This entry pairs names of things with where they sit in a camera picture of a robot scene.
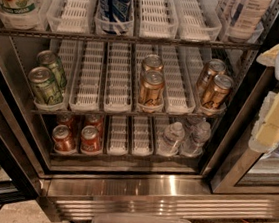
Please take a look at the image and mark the rear left red can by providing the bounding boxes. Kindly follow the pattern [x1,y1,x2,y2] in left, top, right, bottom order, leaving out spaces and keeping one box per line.
[56,113,76,133]

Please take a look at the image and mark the stainless fridge cabinet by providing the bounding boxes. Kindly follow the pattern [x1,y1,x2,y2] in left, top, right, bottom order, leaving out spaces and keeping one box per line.
[0,0,279,221]

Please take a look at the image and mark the green can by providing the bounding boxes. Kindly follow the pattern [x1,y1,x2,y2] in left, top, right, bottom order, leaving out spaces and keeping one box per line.
[37,50,67,93]
[28,66,63,106]

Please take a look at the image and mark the front right red can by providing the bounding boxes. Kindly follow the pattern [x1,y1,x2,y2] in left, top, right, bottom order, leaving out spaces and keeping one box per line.
[80,125,100,155]

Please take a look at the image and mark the top wire shelf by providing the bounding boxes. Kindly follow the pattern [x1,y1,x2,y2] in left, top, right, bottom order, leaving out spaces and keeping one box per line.
[0,24,261,51]

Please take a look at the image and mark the glass fridge door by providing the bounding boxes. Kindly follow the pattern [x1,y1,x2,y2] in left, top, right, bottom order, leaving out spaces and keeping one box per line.
[0,90,41,205]

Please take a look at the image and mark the red can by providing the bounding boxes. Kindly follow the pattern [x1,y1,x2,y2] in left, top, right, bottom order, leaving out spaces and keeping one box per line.
[85,113,104,135]
[52,125,76,155]
[56,113,76,133]
[80,125,100,155]

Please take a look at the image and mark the middle wire shelf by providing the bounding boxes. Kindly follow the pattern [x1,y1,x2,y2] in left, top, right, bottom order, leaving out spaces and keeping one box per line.
[31,108,223,119]

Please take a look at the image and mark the rear green can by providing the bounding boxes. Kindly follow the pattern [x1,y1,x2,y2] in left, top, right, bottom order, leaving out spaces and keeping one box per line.
[37,50,67,93]

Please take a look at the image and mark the rear right red can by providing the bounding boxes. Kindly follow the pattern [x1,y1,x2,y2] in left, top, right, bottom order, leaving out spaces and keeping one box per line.
[85,113,104,135]

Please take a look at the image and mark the blue pepsi bottle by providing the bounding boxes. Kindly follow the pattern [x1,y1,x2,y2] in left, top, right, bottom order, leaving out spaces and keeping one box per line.
[98,0,132,35]

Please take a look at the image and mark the right clear water bottle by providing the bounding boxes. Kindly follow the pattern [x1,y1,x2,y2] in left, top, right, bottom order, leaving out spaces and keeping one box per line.
[181,121,211,158]

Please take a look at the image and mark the wire shelf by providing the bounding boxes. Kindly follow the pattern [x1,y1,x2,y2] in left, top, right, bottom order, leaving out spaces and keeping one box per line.
[0,24,261,51]
[31,108,223,119]

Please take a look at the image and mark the white labelled bottle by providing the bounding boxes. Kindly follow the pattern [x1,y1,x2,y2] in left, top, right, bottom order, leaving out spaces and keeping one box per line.
[228,0,272,43]

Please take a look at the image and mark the front left red can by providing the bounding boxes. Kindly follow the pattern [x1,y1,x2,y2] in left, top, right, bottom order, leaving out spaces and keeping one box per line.
[52,125,76,155]

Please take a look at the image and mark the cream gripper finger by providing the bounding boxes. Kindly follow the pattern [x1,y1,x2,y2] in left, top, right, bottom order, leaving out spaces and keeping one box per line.
[256,44,279,67]
[248,91,279,153]

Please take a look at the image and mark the clear water bottle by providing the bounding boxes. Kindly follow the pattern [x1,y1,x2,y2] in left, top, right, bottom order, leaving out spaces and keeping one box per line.
[181,121,211,158]
[157,122,185,156]

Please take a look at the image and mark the orange can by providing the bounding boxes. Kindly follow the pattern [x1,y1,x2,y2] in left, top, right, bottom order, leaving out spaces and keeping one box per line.
[201,74,234,110]
[196,59,226,94]
[138,70,165,107]
[142,54,164,72]

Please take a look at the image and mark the left clear water bottle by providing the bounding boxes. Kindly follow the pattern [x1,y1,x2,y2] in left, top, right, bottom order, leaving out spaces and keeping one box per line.
[157,122,185,156]

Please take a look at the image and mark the front green can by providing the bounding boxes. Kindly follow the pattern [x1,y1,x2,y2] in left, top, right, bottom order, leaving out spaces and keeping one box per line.
[28,66,63,106]

